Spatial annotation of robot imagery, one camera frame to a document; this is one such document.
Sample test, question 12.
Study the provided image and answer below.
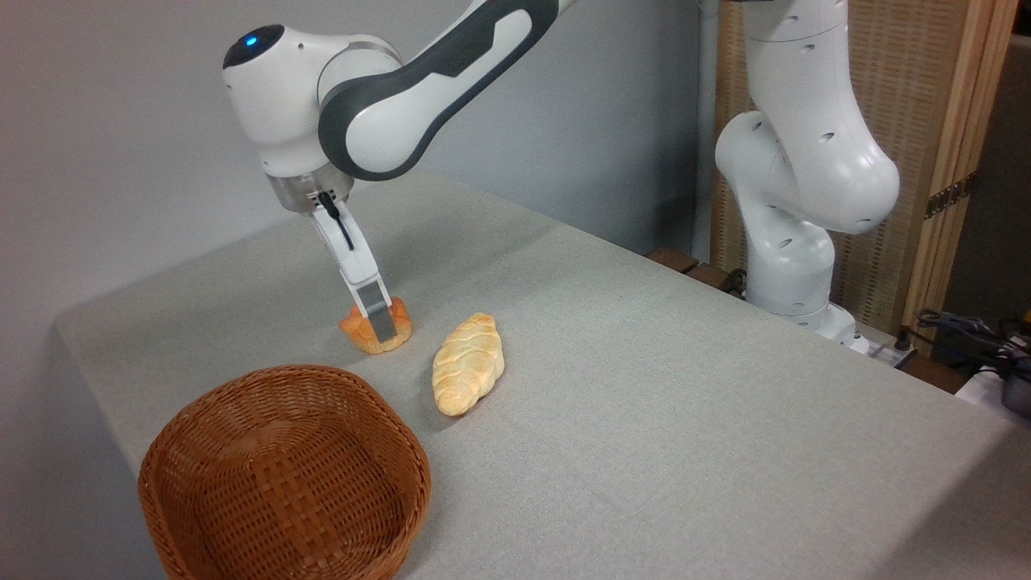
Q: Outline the brown wooden block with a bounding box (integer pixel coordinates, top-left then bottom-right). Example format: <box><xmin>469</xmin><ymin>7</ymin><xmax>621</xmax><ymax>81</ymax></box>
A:
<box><xmin>646</xmin><ymin>248</ymin><xmax>702</xmax><ymax>275</ymax></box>

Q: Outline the wooden woven folding screen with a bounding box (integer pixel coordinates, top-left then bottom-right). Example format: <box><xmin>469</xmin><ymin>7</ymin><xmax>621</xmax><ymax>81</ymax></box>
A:
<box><xmin>712</xmin><ymin>0</ymin><xmax>1021</xmax><ymax>355</ymax></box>

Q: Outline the brass screen hinge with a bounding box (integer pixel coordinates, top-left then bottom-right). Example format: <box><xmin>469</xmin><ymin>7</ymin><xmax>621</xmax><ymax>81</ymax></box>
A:
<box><xmin>924</xmin><ymin>172</ymin><xmax>978</xmax><ymax>221</ymax></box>

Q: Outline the pale braided bread loaf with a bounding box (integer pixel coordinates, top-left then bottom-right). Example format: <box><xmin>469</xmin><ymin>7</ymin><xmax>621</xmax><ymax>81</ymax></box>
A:
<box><xmin>431</xmin><ymin>313</ymin><xmax>507</xmax><ymax>418</ymax></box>

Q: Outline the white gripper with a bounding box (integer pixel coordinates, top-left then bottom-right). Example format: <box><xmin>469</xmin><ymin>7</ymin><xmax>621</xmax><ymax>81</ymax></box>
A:
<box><xmin>310</xmin><ymin>197</ymin><xmax>402</xmax><ymax>344</ymax></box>

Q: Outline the orange round bread roll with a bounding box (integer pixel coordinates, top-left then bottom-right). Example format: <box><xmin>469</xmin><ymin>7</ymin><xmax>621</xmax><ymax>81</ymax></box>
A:
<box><xmin>337</xmin><ymin>296</ymin><xmax>414</xmax><ymax>356</ymax></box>

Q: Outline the brown wicker basket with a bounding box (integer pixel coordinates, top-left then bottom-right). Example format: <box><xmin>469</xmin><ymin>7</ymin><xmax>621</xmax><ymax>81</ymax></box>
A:
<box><xmin>137</xmin><ymin>364</ymin><xmax>433</xmax><ymax>580</ymax></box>

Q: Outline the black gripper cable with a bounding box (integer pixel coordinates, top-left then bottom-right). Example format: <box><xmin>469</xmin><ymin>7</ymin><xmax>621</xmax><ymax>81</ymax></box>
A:
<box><xmin>316</xmin><ymin>190</ymin><xmax>356</xmax><ymax>252</ymax></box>

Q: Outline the black cable bundle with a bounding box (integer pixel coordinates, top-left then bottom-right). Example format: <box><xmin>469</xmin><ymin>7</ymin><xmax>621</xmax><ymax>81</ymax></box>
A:
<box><xmin>916</xmin><ymin>309</ymin><xmax>1031</xmax><ymax>381</ymax></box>

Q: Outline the dark grey round device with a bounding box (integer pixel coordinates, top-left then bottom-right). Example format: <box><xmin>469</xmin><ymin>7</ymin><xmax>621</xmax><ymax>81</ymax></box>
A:
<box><xmin>1001</xmin><ymin>374</ymin><xmax>1031</xmax><ymax>418</ymax></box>

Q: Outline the grey tablecloth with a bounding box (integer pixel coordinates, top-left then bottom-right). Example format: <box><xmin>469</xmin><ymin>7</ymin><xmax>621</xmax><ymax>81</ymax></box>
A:
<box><xmin>52</xmin><ymin>171</ymin><xmax>1031</xmax><ymax>580</ymax></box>

